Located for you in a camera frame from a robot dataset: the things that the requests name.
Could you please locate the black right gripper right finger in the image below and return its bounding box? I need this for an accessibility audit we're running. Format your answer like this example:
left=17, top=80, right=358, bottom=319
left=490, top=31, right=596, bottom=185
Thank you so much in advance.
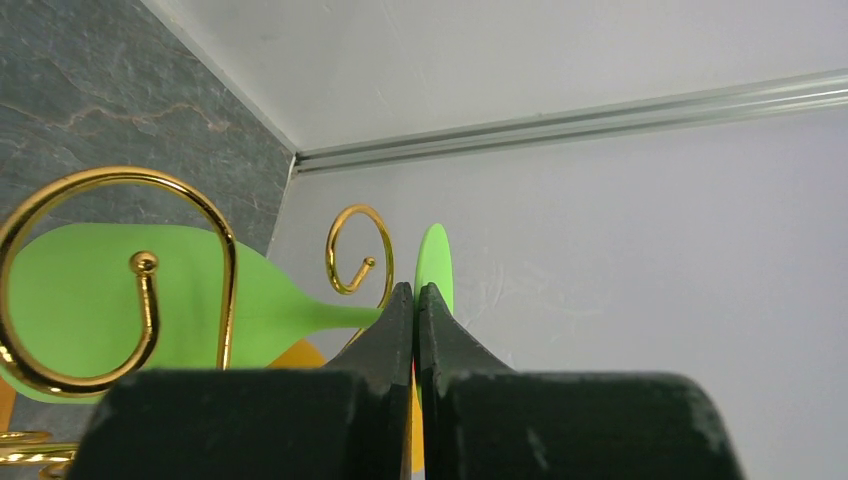
left=417, top=284, right=743, bottom=479

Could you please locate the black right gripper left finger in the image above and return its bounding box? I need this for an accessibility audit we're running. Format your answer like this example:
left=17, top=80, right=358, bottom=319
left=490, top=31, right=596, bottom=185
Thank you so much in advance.
left=68, top=282, right=414, bottom=479

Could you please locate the green wine glass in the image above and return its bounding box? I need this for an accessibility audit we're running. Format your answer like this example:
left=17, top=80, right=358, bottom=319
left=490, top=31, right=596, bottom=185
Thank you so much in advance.
left=0, top=222, right=456, bottom=405

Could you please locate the wooden rack base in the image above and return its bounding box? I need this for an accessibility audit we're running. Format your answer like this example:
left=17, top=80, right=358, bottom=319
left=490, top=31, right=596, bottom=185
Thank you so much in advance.
left=0, top=378, right=17, bottom=431

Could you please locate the gold wire glass rack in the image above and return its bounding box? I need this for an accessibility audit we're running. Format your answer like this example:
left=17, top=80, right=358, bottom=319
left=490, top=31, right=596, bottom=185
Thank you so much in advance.
left=0, top=165, right=396, bottom=480

